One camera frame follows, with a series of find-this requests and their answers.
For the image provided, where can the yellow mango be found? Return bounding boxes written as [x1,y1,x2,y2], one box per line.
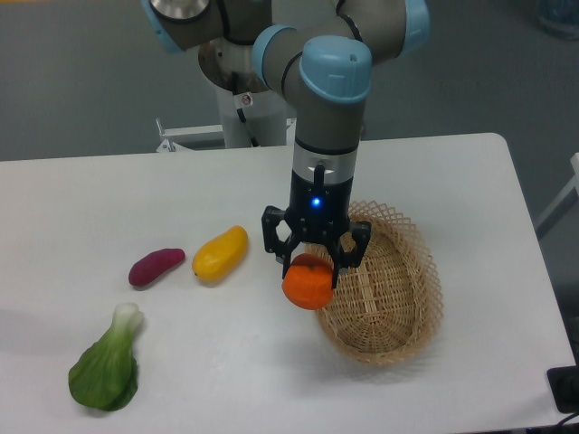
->
[192,225,249,283]

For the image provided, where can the white metal frame right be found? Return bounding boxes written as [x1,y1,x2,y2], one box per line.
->
[534,153,578,240]

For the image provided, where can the green bok choy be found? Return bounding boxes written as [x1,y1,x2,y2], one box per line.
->
[68,303,144,411]

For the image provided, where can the purple sweet potato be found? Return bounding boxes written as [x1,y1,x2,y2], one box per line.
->
[128,248,185,288]

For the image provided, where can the woven wicker basket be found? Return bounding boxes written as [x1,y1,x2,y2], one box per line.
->
[316,201,443,365]

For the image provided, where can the orange fruit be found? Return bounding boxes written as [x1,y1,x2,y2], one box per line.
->
[281,253,333,310]

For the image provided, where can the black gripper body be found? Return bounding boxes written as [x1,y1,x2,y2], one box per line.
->
[284,172,353,245]

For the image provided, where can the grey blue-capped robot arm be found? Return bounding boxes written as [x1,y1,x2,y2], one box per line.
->
[142,1,430,272]

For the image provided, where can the blue translucent container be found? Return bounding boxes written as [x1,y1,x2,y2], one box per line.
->
[535,0,578,41]

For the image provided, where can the black device at table edge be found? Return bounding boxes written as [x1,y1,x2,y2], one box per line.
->
[546,366,578,414]

